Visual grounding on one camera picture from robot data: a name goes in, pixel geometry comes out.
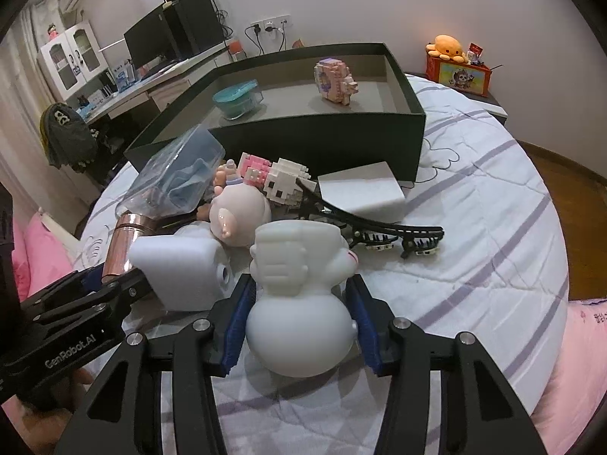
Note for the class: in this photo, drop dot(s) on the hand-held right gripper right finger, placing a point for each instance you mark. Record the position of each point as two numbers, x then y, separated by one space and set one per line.
367 327

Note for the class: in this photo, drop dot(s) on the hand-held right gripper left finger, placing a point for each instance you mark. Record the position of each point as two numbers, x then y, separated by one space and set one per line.
234 327

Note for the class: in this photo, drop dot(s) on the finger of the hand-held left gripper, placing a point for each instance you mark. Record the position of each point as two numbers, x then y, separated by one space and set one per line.
121 291
71 289

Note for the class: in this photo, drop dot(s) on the copper metal cylinder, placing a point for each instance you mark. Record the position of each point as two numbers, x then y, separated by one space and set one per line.
125 246

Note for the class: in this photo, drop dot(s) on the white plastic snowman figure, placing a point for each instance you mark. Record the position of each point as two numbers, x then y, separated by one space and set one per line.
298 303

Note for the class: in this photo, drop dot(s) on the large black box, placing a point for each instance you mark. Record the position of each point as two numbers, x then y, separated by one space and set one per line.
327 128

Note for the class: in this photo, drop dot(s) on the person's left hand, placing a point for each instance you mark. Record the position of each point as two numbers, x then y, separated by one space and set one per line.
28 429

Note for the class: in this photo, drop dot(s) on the pink bed blanket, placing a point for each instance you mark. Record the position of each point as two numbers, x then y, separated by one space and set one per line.
45 251

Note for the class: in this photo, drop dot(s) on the white handheld device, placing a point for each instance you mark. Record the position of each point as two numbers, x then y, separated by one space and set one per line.
182 265

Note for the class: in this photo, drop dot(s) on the black hair clip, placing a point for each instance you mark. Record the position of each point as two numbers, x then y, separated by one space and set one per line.
379 227

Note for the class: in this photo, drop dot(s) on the clear plastic storage box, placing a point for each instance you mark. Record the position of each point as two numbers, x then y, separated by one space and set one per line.
175 170

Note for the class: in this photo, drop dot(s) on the white rectangular box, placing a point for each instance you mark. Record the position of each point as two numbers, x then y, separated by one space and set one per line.
360 189

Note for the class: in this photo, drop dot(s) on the pink white block figure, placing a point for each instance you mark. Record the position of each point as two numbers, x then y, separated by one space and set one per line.
280 180

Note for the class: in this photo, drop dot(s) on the dark jacket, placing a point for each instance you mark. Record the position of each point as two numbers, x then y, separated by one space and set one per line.
64 132

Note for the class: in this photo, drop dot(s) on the white striped quilt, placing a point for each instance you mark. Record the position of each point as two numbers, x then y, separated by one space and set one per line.
498 227

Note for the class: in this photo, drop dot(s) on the white desk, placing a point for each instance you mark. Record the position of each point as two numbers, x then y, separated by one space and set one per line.
142 90

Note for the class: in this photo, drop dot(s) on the blue white box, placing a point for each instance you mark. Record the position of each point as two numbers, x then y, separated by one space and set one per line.
123 80

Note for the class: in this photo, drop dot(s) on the pink printed cloth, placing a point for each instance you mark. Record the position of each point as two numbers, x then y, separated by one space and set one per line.
576 388

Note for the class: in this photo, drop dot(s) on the teal lidded container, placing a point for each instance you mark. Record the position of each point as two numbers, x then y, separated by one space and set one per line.
237 99

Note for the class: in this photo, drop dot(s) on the white glass-door cabinet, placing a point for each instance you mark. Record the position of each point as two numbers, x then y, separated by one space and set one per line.
71 61

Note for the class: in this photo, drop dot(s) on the pink beige block figure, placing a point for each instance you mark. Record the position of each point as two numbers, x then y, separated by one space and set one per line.
334 80

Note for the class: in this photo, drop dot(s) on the black computer monitor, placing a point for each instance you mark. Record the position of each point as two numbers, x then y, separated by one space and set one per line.
151 40

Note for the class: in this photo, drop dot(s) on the small pink doll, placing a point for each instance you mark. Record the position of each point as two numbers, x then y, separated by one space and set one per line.
53 32

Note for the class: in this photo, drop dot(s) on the bottle with orange cap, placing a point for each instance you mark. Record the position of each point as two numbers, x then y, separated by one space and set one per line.
236 52

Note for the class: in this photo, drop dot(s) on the red printed crate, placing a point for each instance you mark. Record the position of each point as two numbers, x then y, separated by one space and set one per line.
457 76

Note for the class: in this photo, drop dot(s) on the black computer tower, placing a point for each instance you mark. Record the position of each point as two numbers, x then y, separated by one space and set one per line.
194 26

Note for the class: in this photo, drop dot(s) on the brown figurine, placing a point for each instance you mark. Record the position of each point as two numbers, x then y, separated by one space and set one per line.
298 43

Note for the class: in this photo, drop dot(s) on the orange octopus plush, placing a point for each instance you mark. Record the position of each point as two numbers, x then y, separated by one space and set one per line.
445 46

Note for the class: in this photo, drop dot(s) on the white wall outlet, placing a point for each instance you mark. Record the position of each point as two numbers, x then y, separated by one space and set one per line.
270 23

